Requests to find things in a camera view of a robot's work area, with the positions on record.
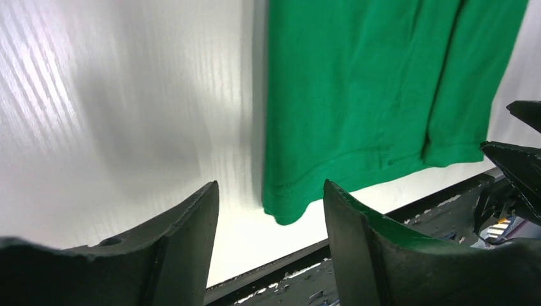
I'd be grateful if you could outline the green t-shirt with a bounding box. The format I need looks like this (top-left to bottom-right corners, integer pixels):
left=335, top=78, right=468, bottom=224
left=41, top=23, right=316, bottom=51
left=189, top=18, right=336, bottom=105
left=262, top=1, right=528, bottom=225

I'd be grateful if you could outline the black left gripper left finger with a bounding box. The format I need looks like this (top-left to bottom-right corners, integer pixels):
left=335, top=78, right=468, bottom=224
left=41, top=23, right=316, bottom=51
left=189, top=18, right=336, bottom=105
left=1, top=181, right=219, bottom=305

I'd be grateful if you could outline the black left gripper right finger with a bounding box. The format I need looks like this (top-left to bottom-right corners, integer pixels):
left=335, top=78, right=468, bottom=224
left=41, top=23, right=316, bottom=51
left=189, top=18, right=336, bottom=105
left=323, top=180, right=540, bottom=305

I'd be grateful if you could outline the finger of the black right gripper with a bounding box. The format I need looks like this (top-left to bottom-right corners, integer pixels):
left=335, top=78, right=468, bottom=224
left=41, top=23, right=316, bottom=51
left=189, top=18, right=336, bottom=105
left=506, top=100, right=541, bottom=133
left=480, top=142, right=540, bottom=225

